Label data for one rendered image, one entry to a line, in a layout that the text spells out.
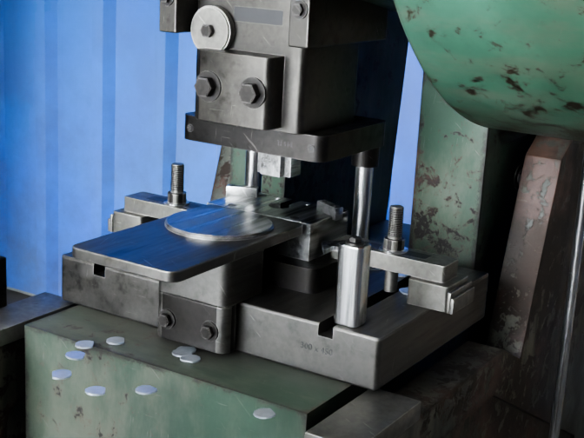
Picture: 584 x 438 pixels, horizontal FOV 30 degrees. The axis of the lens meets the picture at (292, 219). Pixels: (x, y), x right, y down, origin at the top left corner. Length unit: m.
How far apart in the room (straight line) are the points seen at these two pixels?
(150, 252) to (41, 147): 2.04
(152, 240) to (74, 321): 0.20
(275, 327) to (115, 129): 1.85
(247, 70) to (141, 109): 1.73
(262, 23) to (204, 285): 0.30
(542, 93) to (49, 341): 0.65
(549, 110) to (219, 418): 0.47
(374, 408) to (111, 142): 1.97
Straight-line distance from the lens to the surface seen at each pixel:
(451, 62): 0.93
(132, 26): 2.92
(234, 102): 1.22
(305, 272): 1.25
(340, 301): 1.16
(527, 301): 1.45
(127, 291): 1.32
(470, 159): 1.40
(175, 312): 1.24
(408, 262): 1.25
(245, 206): 1.33
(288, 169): 1.31
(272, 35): 1.22
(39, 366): 1.33
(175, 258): 1.12
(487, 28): 0.88
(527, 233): 1.46
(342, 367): 1.17
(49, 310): 1.38
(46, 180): 3.17
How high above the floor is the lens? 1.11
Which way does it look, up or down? 15 degrees down
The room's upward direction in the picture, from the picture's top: 3 degrees clockwise
